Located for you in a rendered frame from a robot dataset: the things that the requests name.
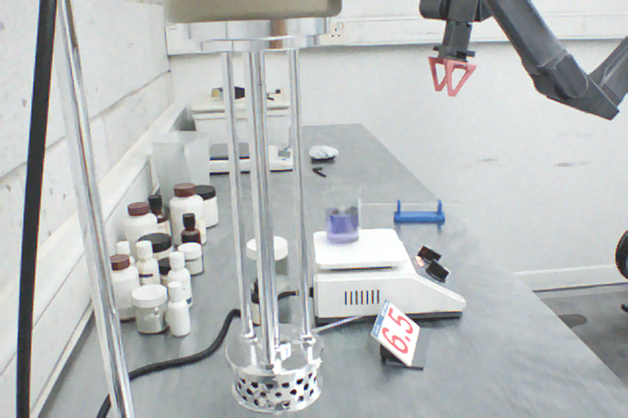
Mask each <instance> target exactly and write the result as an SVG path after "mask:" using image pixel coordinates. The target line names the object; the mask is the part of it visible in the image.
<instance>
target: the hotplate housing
mask: <svg viewBox="0 0 628 418"><path fill-rule="evenodd" d="M399 242H400V244H401V246H402V248H403V251H404V254H405V256H406V264H404V265H402V266H386V267H362V268H339V269H319V268H317V267H316V266H315V257H314V245H311V252H312V259H311V265H312V282H313V287H310V288H309V297H310V296H311V297H314V310H315V316H317V323H332V322H333V321H334V320H336V319H337V318H339V317H343V316H361V315H365V316H363V317H364V318H366V319H368V320H370V321H376V320H377V317H378V314H379V312H380V309H381V305H382V303H383V300H385V299H387V300H388V301H389V302H390V303H391V304H393V305H394V306H395V307H396V308H397V310H398V311H400V312H401V313H402V314H403V315H404V316H405V317H407V318H408V319H428V318H440V317H449V316H463V311H462V310H463V309H465V307H466V301H465V300H464V298H463V296H460V295H458V294H456V293H454V292H452V291H449V290H447V289H445V288H443V287H440V286H438V285H436V284H434V283H432V281H430V280H428V279H426V278H424V277H421V276H419V275H418V274H417V273H416V271H415V269H414V267H413V265H412V262H410V260H409V258H408V256H407V254H406V252H405V249H404V246H403V244H402V241H399Z"/></svg>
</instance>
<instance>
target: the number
mask: <svg viewBox="0 0 628 418"><path fill-rule="evenodd" d="M414 329H415V325H414V324H413V323H411V322H410V321H409V320H408V319H407V318H406V317H404V316H403V315H402V314H401V313H400V312H399V311H397V310H396V308H395V307H394V306H393V305H392V304H390V305H389V309H388V312H387V315H385V318H384V321H383V324H382V327H381V330H380V331H379V334H378V337H380V338H381V339H382V340H383V341H384V342H386V343H387V344H388V346H390V347H391V348H392V349H394V350H395V351H396V352H397V353H398V354H399V355H401V356H402V357H403V358H404V359H405V360H406V361H407V359H408V355H409V351H410V345H411V342H412V338H413V334H414Z"/></svg>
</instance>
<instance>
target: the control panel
mask: <svg viewBox="0 0 628 418"><path fill-rule="evenodd" d="M402 244H403V246H404V249H405V252H406V254H407V256H408V258H409V260H410V262H412V265H413V267H414V269H415V271H416V273H417V274H418V275H419V276H421V277H424V278H426V279H428V280H430V281H432V283H434V284H436V285H438V286H440V287H443V288H445V289H447V290H449V291H452V292H454V293H456V294H458V295H460V296H462V294H461V292H460V291H459V289H458V287H457V286H456V283H455V281H454V280H453V278H452V276H451V275H449V277H447V278H446V280H445V282H444V283H442V282H439V281H437V280H435V279H434V278H432V277H431V276H430V275H428V274H427V273H426V271H425V269H426V268H428V266H429V264H427V263H426V262H424V261H423V260H419V259H417V258H416V257H418V255H417V254H418V253H419V249H417V248H415V247H413V246H411V245H408V244H406V243H404V242H403V243H402ZM418 262H421V263H423V265H421V264H419V263H418Z"/></svg>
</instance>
